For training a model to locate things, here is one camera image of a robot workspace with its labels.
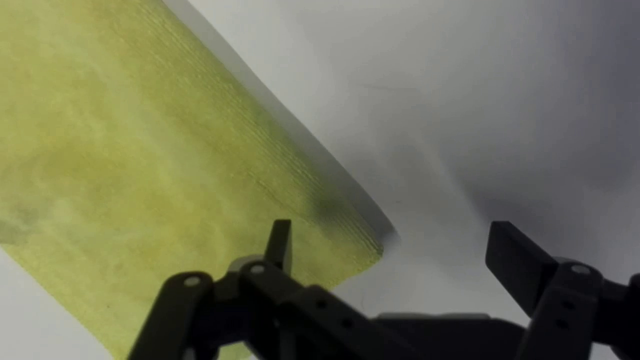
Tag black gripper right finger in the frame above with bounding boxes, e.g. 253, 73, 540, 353
483, 217, 640, 360

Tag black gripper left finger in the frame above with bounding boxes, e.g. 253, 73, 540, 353
126, 217, 416, 360

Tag yellow towel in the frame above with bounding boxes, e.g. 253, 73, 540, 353
0, 0, 389, 360

